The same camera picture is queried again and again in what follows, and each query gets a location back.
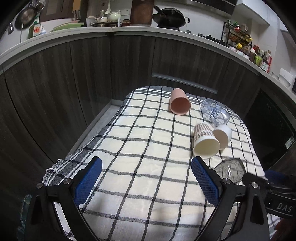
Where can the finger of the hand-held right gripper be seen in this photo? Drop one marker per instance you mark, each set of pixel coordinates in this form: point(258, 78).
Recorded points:
point(275, 176)
point(253, 179)

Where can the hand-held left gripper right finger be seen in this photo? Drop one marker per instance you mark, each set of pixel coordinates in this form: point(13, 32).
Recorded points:
point(205, 183)

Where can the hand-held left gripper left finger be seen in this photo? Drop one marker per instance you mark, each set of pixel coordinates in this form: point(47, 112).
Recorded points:
point(89, 180)

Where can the clear faceted glass cup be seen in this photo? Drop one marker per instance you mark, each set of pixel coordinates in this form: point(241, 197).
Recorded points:
point(229, 170)

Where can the striped paper cup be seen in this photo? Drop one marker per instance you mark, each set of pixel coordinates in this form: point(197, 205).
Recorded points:
point(204, 142)

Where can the plain white cup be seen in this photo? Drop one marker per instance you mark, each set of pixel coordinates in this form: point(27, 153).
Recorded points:
point(223, 136)

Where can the clear printed glass cup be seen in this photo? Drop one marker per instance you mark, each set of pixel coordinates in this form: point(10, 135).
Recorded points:
point(214, 112)

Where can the pink cup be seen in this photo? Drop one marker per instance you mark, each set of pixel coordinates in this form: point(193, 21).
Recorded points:
point(179, 103)

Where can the black built-in oven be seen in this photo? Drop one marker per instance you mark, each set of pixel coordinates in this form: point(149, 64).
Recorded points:
point(270, 129)

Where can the checked tablecloth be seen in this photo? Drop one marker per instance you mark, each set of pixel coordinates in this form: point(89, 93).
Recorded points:
point(143, 150)

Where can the dark wood kitchen cabinet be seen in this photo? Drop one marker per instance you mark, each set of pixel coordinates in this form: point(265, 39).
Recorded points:
point(69, 81)

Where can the row of condiment bottles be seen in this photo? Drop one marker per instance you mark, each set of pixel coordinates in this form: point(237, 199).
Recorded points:
point(262, 58)

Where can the gas stove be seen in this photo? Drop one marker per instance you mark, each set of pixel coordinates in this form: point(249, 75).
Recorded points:
point(214, 39)

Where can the green tray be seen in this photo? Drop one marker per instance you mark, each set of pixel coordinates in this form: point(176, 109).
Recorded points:
point(67, 26)

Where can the white mug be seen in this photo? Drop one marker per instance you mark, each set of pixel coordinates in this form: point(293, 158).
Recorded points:
point(90, 21)

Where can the green dish soap bottle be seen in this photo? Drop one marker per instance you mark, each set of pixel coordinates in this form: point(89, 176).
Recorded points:
point(36, 29)

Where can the white teapot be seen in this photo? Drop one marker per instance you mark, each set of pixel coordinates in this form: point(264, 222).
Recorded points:
point(114, 16)

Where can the black wok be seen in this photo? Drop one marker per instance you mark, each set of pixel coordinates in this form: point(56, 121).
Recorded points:
point(170, 17)

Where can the wooden cutting board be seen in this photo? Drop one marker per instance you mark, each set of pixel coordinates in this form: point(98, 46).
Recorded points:
point(142, 11)

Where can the hanging frying pan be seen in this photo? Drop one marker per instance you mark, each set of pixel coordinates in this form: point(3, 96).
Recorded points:
point(26, 14)

